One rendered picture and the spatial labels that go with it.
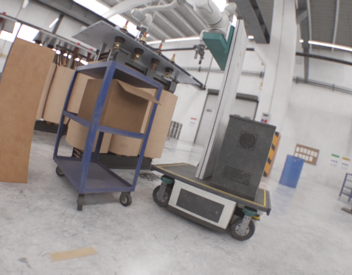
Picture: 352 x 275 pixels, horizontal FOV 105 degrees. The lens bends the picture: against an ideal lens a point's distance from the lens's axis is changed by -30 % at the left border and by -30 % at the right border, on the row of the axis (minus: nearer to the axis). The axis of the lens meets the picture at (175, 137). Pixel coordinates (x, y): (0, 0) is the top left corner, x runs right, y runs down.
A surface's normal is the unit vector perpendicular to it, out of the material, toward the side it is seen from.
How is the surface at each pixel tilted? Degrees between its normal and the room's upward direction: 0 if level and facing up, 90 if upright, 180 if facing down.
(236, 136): 90
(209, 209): 90
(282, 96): 90
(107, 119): 90
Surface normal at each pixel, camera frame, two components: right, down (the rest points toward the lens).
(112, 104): 0.76, 0.24
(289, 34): -0.58, -0.14
